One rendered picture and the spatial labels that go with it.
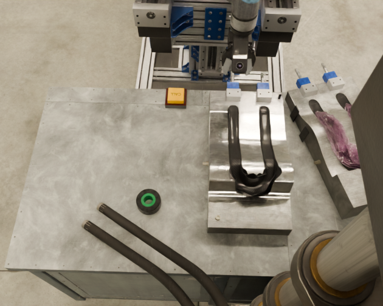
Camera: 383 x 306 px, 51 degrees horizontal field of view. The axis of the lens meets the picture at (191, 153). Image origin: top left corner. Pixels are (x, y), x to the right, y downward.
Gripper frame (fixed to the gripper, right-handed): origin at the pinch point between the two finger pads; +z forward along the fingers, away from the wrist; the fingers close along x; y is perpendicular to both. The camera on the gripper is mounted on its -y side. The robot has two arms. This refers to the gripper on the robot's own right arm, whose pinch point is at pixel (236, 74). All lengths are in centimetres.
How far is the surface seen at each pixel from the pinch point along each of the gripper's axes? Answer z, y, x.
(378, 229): -81, -79, 1
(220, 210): 14.9, -42.3, 4.3
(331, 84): 12.8, 6.7, -36.3
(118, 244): 16, -54, 35
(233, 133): 13.1, -15.0, 0.1
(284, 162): 8.0, -28.3, -15.4
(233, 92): 9.2, -0.6, 0.0
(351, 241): -66, -75, -3
